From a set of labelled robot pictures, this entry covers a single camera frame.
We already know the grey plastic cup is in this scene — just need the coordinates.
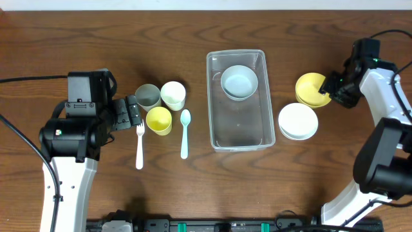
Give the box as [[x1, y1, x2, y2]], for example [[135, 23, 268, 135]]
[[135, 84, 161, 112]]

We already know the yellow plastic bowl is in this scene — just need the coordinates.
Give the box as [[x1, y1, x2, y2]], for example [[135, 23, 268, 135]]
[[295, 72, 331, 108]]

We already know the yellow plastic cup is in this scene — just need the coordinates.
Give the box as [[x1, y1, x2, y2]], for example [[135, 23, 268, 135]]
[[146, 106, 173, 136]]

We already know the white plastic cup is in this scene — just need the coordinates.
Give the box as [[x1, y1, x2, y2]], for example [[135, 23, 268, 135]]
[[160, 81, 186, 111]]

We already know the white plastic bowl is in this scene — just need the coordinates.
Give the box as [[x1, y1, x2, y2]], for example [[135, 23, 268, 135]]
[[278, 102, 319, 140]]

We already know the grey plastic bowl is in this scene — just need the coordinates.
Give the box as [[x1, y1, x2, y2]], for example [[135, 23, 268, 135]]
[[221, 65, 258, 101]]

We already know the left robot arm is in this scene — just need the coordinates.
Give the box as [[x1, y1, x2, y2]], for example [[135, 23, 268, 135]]
[[39, 95, 142, 231]]

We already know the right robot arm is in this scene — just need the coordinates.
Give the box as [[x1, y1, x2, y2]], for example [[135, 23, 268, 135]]
[[319, 37, 411, 231]]

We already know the clear plastic container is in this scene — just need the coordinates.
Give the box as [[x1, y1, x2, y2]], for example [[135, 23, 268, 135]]
[[206, 49, 276, 152]]

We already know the white plastic fork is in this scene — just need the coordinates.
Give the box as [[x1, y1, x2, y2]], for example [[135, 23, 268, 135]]
[[135, 121, 145, 169]]

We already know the light teal plastic spoon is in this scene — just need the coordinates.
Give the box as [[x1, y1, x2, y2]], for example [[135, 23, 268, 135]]
[[180, 109, 191, 159]]

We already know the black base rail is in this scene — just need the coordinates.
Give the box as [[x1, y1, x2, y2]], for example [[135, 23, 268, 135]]
[[86, 209, 384, 232]]

